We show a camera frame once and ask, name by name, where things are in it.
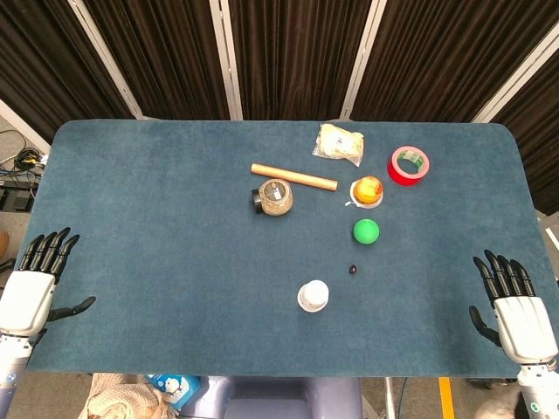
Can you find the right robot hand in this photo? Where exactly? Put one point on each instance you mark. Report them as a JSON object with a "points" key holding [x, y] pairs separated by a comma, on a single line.
{"points": [[522, 318]]}

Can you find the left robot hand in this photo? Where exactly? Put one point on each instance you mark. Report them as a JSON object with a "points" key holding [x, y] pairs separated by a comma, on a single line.
{"points": [[27, 301]]}

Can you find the white paper cup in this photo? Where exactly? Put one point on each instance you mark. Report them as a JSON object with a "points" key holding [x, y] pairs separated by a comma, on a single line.
{"points": [[313, 295]]}

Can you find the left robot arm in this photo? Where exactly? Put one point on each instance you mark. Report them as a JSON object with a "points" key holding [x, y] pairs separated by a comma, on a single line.
{"points": [[11, 362]]}

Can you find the small dark object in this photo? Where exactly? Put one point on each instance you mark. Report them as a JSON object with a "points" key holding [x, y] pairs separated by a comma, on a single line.
{"points": [[352, 269]]}

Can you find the orange jelly cup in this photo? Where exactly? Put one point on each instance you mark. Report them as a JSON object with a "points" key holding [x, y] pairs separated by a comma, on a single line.
{"points": [[368, 190]]}

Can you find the beige knitted cloth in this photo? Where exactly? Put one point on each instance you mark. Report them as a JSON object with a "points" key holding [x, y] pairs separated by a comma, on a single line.
{"points": [[118, 399]]}

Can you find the blue table cloth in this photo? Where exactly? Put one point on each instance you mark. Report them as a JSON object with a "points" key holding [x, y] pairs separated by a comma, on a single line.
{"points": [[174, 244]]}

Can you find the blue printed package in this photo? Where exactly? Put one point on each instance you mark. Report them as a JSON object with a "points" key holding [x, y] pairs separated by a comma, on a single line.
{"points": [[174, 388]]}

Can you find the green ball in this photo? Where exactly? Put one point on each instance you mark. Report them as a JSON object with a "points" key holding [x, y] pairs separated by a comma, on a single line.
{"points": [[366, 231]]}

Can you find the red tape roll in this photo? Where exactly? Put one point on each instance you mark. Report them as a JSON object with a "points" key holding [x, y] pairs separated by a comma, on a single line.
{"points": [[408, 166]]}

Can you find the clear plastic snack bag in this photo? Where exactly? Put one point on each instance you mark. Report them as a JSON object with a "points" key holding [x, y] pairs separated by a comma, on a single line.
{"points": [[339, 144]]}

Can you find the robot torso base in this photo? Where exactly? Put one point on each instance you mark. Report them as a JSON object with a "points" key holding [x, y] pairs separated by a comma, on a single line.
{"points": [[279, 399]]}

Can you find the glass jar with black lid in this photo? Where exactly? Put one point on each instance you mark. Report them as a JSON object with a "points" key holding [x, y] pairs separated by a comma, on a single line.
{"points": [[273, 197]]}

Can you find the wooden rolling stick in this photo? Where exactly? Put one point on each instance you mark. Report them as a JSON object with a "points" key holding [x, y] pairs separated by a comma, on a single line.
{"points": [[293, 176]]}

